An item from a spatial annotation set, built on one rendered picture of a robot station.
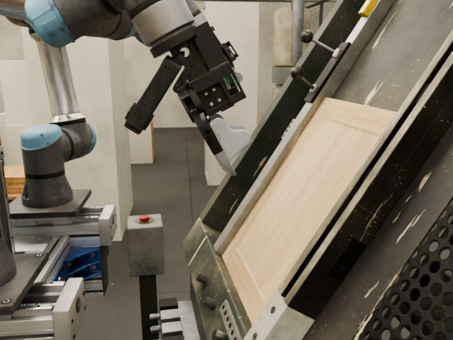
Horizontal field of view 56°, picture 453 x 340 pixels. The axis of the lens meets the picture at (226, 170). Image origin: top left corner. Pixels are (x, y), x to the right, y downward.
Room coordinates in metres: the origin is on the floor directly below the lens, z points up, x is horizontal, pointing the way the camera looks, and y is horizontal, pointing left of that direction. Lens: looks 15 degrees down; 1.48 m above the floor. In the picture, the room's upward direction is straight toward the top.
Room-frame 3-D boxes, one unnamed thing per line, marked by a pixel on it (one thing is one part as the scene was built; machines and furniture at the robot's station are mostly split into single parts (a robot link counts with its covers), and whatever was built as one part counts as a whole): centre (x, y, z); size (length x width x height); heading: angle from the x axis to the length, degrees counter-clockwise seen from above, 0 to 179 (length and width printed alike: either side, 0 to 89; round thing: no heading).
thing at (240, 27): (5.16, -0.03, 1.03); 0.60 x 0.58 x 2.05; 6
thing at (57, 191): (1.27, 0.57, 1.09); 0.15 x 0.15 x 0.10
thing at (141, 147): (6.12, 1.38, 0.36); 0.58 x 0.45 x 0.72; 96
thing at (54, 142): (1.28, 0.56, 1.20); 0.13 x 0.12 x 0.14; 161
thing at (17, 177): (4.32, 2.19, 0.15); 0.61 x 0.51 x 0.31; 6
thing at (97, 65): (3.67, 1.22, 0.88); 0.90 x 0.60 x 1.75; 6
